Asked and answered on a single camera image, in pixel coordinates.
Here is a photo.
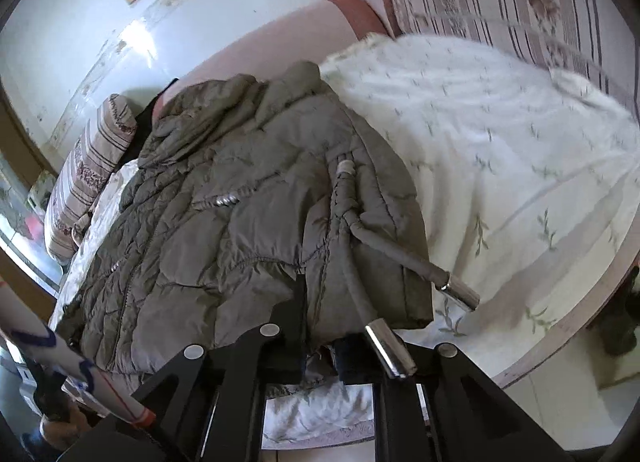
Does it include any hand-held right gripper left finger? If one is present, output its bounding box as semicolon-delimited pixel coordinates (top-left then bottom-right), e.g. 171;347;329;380
107;282;308;462

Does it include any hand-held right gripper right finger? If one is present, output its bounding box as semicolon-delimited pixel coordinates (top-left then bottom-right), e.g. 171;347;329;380
334;333;547;462

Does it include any grey quilted hooded jacket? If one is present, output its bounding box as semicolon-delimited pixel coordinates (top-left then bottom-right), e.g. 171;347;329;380
55;60;481;388

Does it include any wooden framed window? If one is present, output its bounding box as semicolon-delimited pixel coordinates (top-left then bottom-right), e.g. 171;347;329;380
0;92;66;293

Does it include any pink bed base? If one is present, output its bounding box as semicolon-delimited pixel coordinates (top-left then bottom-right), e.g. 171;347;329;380
492;242;640;390

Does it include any white floral bed sheet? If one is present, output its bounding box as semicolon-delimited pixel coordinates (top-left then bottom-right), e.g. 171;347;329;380
50;32;640;448

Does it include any black cloth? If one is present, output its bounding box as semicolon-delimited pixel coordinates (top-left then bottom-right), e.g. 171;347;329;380
132;77;181;148

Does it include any pink padded headboard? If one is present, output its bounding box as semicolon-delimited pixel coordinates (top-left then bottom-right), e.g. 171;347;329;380
150;0;401;113

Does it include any floral wall border strip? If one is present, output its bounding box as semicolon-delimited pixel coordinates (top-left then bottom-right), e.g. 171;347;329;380
47;0;273;150

